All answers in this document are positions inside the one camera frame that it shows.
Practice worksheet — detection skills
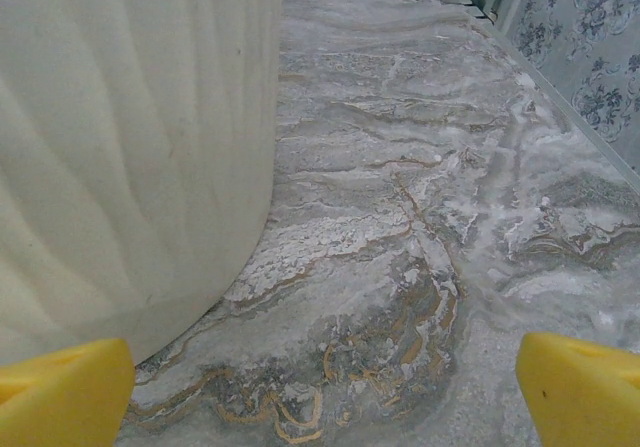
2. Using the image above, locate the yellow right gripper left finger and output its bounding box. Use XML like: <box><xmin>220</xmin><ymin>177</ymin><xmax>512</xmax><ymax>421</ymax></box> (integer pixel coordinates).
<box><xmin>0</xmin><ymin>336</ymin><xmax>136</xmax><ymax>447</ymax></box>

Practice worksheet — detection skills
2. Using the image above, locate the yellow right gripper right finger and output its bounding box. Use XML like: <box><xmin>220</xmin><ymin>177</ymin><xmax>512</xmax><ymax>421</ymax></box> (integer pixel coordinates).
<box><xmin>516</xmin><ymin>331</ymin><xmax>640</xmax><ymax>447</ymax></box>

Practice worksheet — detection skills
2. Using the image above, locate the cream ribbed plastic bin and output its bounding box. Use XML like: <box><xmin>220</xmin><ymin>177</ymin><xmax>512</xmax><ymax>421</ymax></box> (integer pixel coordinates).
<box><xmin>0</xmin><ymin>0</ymin><xmax>286</xmax><ymax>363</ymax></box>

